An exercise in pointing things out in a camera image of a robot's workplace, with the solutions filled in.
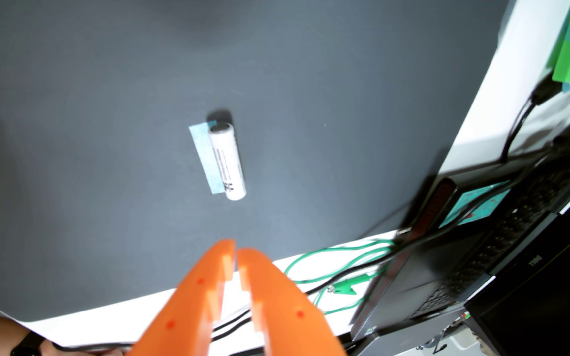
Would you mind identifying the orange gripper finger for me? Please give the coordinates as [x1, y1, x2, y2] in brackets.
[237, 247, 349, 356]
[126, 239, 237, 356]

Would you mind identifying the white cylindrical battery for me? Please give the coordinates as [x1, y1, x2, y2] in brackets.
[208, 122, 247, 201]

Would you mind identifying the person's hand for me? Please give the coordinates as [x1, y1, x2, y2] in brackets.
[40, 341, 123, 356]

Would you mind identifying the light blue tape piece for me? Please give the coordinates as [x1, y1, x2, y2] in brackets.
[188, 120, 226, 195]

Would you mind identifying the black wrist watch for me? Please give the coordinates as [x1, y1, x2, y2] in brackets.
[9, 330, 47, 356]

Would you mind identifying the dark red bar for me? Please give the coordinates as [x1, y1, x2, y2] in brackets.
[409, 178, 458, 243]

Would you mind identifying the teal card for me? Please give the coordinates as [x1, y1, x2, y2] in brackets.
[438, 180, 511, 229]

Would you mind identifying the black Dell laptop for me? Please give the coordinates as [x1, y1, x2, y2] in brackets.
[349, 148, 570, 356]

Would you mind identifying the thin black cable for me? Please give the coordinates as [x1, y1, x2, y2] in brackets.
[51, 307, 253, 353]

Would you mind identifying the green clip wire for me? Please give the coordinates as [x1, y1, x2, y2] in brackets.
[284, 239, 397, 317]

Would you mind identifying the black plug cable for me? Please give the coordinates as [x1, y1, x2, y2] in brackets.
[500, 74, 563, 164]

